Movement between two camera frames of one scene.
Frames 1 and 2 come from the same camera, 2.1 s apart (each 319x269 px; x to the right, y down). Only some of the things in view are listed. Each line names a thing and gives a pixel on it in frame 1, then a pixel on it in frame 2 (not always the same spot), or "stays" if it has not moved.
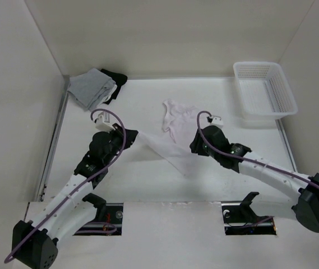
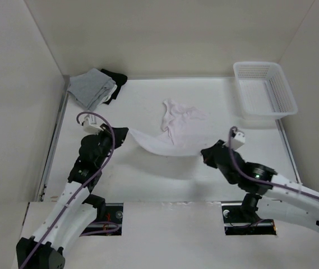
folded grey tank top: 89,88 stays
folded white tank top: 110,94 stays
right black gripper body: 212,153 → 231,178
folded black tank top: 119,79 stays
